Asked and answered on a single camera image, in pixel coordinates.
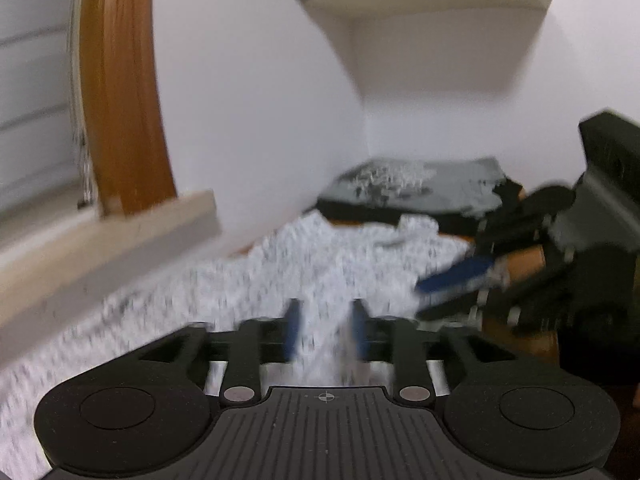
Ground white patterned shirt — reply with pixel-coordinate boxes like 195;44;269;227
0;210;477;480

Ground grey printed t-shirt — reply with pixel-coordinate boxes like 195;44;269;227
320;157;509;214

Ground cream window sill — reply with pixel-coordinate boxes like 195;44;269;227
0;189;224;362

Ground wooden window frame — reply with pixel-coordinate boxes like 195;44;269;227
77;0;179;219

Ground white window blinds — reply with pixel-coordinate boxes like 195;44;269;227
0;0;96;222

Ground black folded garment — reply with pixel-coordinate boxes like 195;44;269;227
315;180;526;237

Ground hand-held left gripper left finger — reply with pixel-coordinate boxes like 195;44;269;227
137;299;303;407

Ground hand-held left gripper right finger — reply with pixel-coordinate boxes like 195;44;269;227
351;299;518;405

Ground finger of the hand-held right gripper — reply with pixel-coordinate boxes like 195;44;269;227
417;260;576;331
416;187;576;295

